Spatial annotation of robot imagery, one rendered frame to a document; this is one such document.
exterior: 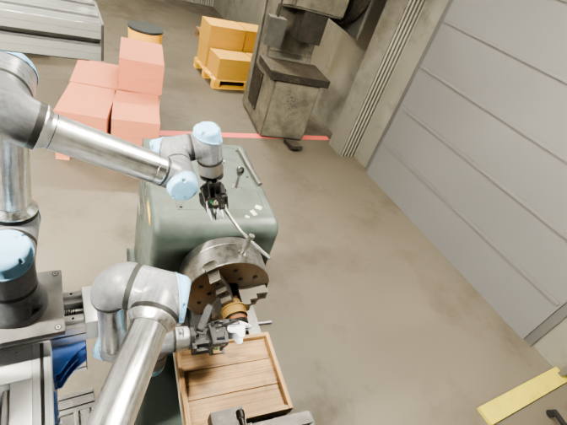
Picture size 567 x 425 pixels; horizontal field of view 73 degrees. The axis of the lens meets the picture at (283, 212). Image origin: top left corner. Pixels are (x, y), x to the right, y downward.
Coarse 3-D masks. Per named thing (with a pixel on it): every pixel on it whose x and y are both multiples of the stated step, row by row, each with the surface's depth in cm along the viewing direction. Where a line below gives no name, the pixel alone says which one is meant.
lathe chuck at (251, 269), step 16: (208, 256) 132; (224, 256) 132; (240, 256) 133; (256, 256) 140; (192, 272) 132; (224, 272) 132; (240, 272) 135; (256, 272) 138; (192, 288) 133; (208, 288) 135; (192, 304) 139
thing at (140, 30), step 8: (128, 24) 455; (136, 24) 462; (144, 24) 470; (152, 24) 478; (128, 32) 460; (136, 32) 453; (144, 32) 452; (152, 32) 458; (160, 32) 466; (144, 40) 459; (152, 40) 462; (160, 40) 473
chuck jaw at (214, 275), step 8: (208, 264) 131; (208, 272) 130; (216, 272) 130; (216, 280) 128; (224, 280) 133; (216, 288) 130; (224, 288) 130; (224, 296) 131; (232, 296) 133; (224, 304) 131
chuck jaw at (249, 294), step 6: (240, 288) 140; (246, 288) 140; (252, 288) 141; (258, 288) 142; (264, 288) 142; (240, 294) 138; (246, 294) 138; (252, 294) 139; (258, 294) 141; (264, 294) 142; (240, 300) 137; (246, 300) 136; (252, 300) 139; (246, 306) 136
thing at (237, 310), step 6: (228, 306) 131; (234, 306) 131; (240, 306) 132; (222, 312) 132; (228, 312) 130; (234, 312) 129; (240, 312) 131; (246, 312) 133; (228, 318) 130; (234, 318) 128; (240, 318) 128; (246, 318) 131
